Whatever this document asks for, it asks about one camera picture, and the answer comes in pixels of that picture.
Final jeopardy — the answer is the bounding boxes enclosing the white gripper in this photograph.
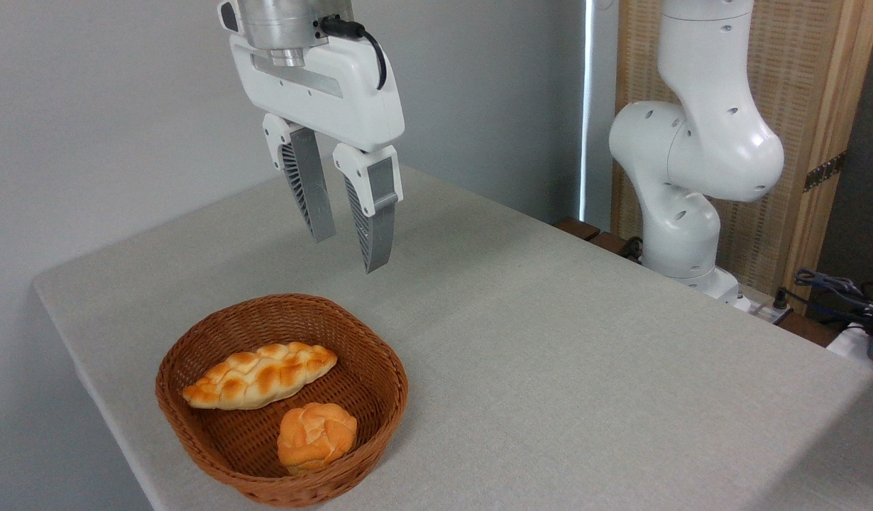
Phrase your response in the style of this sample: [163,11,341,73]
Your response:
[228,34,406,275]

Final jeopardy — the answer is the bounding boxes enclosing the black cable bundle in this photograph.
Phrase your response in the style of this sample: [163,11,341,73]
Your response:
[794,268,873,334]

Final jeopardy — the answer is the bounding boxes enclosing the white plastic box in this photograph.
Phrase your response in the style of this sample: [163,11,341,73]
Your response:
[825,323,873,377]

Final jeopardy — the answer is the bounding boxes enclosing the black metal hinge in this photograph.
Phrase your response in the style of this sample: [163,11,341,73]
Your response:
[803,151,847,193]

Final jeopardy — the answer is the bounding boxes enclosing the grey linen tablecloth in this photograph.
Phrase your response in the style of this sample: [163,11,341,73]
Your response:
[32,158,873,511]

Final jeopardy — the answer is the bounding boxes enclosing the long braided bread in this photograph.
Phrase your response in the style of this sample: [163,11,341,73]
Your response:
[182,342,339,411]

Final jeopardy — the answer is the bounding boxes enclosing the round bread roll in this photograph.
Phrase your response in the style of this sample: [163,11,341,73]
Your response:
[277,402,358,476]

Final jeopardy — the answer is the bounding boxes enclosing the brown wicker basket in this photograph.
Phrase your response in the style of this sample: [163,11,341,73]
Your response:
[155,293,410,508]

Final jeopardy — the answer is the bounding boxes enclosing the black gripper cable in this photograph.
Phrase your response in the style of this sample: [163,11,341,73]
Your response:
[317,16,388,91]

